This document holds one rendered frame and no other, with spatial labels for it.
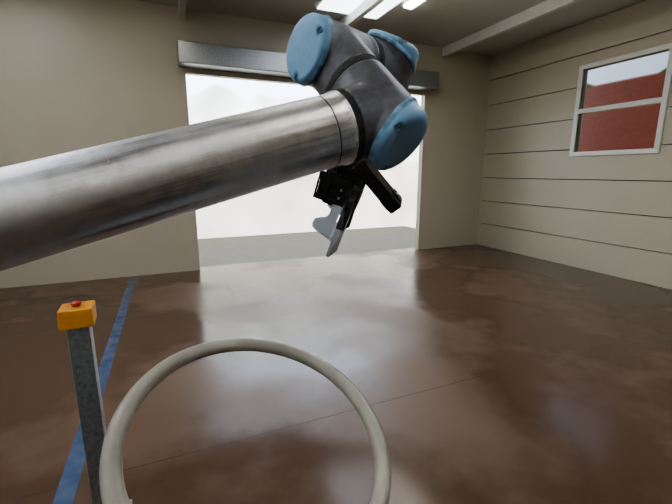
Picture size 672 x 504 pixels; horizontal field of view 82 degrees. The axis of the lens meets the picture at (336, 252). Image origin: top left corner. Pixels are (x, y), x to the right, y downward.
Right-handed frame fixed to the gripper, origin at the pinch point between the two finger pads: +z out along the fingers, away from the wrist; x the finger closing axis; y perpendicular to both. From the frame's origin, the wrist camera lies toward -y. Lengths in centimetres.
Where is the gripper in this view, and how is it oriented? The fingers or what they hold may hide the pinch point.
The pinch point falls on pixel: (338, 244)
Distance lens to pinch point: 76.9
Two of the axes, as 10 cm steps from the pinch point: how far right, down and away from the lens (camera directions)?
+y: -9.3, -3.5, 0.6
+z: -3.0, 8.5, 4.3
